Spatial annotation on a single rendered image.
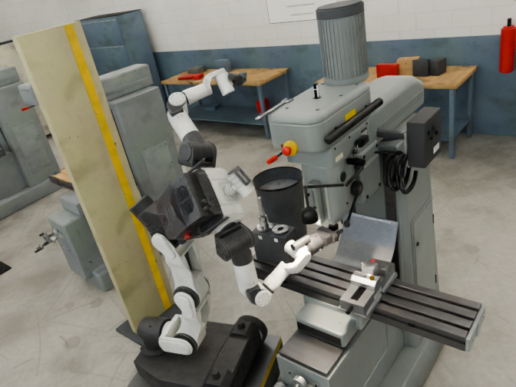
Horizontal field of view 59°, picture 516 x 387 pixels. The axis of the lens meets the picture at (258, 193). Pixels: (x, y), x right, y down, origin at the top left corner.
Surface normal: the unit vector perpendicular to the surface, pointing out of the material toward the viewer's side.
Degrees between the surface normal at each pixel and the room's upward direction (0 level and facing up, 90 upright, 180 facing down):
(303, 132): 90
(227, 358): 0
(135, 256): 90
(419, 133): 90
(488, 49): 90
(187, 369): 0
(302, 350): 0
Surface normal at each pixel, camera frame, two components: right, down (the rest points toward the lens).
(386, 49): -0.61, 0.46
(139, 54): 0.77, 0.16
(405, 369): -0.18, -0.87
